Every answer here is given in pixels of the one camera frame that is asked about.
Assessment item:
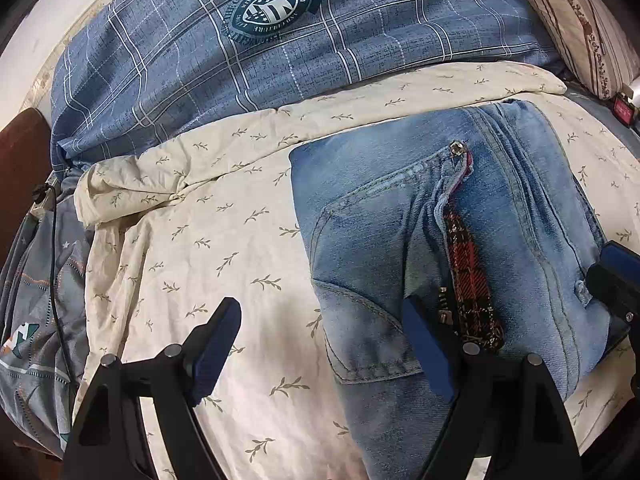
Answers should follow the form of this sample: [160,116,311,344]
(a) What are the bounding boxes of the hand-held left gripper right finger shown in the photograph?
[400,296,585,480]

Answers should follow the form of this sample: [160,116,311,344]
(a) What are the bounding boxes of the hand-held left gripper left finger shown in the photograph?
[64,296,243,480]

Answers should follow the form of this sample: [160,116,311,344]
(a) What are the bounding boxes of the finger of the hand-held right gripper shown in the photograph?
[585,240,640,333]

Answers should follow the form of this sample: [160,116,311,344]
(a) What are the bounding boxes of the blue denim pants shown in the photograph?
[289,100,632,480]

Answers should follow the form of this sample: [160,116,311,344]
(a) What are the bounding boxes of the cream leaf-print sheet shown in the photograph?
[72,60,640,480]

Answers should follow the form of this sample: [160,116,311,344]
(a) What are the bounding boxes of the small red box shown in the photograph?
[612,91,639,127]

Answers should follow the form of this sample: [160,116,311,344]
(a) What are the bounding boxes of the grey floral bed sheet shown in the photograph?
[562,82,640,141]

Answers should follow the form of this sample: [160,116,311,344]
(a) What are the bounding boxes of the grey-blue patterned blanket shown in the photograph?
[0,170,97,455]

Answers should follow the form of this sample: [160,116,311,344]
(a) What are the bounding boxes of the white power strip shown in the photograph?
[29,172,62,220]

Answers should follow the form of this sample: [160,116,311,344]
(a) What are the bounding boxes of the striped floral pillow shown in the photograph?
[510,0,640,102]

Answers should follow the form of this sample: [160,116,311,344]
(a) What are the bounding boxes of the brown headboard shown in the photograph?
[0,107,54,248]

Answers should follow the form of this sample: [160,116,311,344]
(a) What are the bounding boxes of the blue plaid quilt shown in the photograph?
[50,0,571,176]

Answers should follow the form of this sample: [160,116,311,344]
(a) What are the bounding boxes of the black power cable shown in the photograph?
[31,184,77,383]

